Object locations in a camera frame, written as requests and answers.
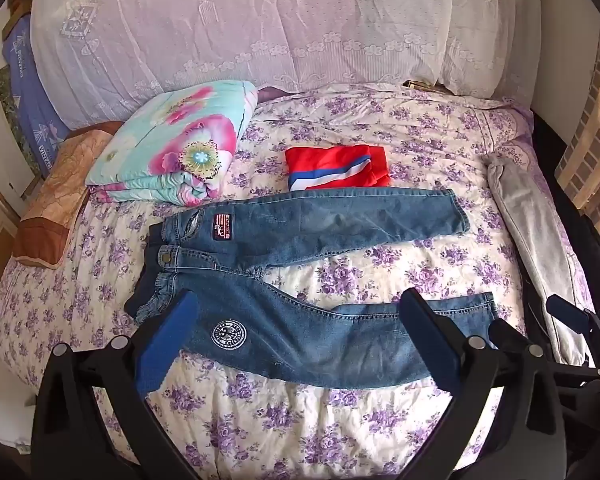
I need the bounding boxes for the blue printed cloth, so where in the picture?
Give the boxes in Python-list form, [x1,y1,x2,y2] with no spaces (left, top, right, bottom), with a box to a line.
[1,14,71,178]

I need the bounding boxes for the brown patterned cushion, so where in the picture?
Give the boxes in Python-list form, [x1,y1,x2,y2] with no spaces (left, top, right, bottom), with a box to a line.
[12,122,126,267]

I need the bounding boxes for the floral folded quilt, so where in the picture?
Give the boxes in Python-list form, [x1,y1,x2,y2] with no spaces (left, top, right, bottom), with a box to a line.
[86,80,260,206]

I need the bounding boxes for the red folded garment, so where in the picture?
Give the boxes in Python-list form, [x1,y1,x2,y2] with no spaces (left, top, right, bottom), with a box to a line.
[285,145,392,193]

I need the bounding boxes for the brick patterned curtain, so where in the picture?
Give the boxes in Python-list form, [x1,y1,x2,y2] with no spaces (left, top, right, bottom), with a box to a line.
[557,22,600,238]

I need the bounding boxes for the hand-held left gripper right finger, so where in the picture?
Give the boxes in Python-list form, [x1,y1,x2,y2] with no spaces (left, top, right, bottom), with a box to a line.
[399,287,569,480]

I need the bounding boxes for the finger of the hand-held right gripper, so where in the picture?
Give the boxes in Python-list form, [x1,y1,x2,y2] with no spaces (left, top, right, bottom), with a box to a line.
[546,294,600,356]
[487,317,528,356]

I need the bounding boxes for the purple floral bedsheet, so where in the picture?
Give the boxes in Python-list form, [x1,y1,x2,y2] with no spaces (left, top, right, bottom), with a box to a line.
[0,82,581,480]

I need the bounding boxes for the blue denim pants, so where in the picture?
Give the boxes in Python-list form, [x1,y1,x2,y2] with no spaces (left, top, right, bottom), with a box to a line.
[124,187,501,391]

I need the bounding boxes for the grey pants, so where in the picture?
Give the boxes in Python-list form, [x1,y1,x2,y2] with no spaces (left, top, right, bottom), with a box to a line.
[486,152,593,366]

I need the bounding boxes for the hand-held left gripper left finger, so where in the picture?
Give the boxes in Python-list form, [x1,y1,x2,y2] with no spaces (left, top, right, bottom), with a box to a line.
[31,289,199,480]

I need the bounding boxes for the white lace bedding cover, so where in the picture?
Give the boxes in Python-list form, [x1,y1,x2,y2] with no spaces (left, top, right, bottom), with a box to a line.
[30,0,546,131]

